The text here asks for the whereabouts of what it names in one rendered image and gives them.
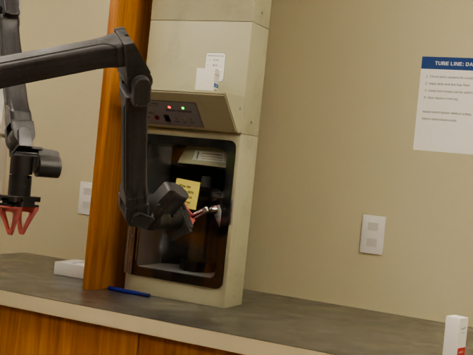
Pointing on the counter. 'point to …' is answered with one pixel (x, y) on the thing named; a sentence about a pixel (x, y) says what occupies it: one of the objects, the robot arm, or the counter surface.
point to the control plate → (159, 107)
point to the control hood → (206, 108)
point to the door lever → (204, 211)
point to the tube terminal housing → (160, 75)
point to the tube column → (213, 10)
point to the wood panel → (112, 159)
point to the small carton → (207, 79)
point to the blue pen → (129, 291)
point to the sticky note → (190, 191)
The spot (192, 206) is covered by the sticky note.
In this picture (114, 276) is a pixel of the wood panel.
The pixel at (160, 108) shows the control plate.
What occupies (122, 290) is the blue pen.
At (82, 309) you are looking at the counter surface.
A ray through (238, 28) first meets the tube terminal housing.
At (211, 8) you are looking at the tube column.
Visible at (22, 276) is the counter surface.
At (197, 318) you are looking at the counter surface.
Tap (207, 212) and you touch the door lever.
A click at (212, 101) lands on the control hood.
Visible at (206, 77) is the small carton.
